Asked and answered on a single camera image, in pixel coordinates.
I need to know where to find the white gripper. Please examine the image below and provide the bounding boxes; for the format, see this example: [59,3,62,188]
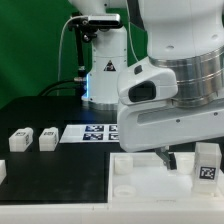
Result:
[117,99,224,170]

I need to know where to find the white square tabletop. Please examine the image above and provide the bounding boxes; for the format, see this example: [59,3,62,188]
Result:
[108,152,224,203]

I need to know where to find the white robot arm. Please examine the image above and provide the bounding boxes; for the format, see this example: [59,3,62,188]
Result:
[69,0,224,169]

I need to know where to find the white marker sheet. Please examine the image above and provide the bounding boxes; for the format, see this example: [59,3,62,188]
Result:
[60,124,119,143]

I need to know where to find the white block left edge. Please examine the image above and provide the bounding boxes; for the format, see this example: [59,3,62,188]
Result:
[0,160,7,185]

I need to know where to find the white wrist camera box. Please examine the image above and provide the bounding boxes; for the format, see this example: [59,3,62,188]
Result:
[117,57,178,105]

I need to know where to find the white front rail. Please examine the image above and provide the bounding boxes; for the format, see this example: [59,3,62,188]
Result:
[0,205,224,224]

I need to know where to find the black cables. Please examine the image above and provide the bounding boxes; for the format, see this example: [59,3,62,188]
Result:
[38,79,87,97]

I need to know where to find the black camera on stand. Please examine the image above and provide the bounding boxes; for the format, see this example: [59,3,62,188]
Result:
[71,14,127,105]

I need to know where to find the grey cable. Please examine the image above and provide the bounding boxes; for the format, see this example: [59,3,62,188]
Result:
[57,16,83,97]

